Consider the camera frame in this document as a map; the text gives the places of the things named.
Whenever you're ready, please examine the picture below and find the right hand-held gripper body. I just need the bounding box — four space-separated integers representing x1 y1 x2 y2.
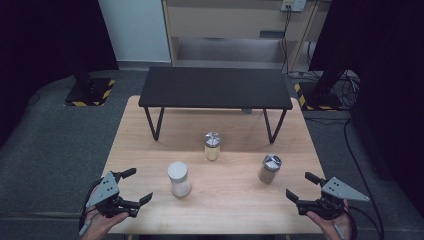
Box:
295 176 371 221

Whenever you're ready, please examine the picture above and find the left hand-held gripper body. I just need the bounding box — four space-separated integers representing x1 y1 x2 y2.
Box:
85 170 135 220

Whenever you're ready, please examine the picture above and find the small jar with silver lid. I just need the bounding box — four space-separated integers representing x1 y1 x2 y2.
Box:
204 131 223 162

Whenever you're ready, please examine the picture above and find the black metal shelf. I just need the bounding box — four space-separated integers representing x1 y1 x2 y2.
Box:
138 66 294 145

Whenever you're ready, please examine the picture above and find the person's left hand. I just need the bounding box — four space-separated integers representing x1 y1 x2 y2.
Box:
80 206 130 240

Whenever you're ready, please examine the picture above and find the person's right hand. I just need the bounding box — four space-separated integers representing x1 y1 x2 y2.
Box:
305 208 354 240

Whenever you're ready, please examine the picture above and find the black stand with striped base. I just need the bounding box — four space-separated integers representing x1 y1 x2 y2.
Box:
64 59 117 108
294 66 349 112

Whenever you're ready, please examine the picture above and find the dark curtain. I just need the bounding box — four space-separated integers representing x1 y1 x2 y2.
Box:
309 0 424 209
0 0 120 148

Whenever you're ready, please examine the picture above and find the white panel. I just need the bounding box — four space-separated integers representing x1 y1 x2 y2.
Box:
97 0 172 63

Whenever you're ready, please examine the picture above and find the long black floor cable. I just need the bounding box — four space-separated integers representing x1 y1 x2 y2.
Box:
304 114 385 240

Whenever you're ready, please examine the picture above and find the right hand-held gripper cable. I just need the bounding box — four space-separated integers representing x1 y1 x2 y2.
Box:
333 203 384 240

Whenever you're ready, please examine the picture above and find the hand-held gripper cable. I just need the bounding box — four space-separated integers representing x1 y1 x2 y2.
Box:
333 203 384 240
78 178 105 237

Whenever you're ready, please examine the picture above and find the left hand-held gripper cable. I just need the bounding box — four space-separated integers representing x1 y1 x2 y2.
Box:
78 178 105 237

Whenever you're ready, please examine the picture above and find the tangle of black cables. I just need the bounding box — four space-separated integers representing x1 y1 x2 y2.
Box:
334 70 362 108

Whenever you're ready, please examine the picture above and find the black socket cable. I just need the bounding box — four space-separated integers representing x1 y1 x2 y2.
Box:
280 6 294 75

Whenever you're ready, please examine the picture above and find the white wall socket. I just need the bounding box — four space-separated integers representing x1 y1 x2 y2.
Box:
280 0 307 13

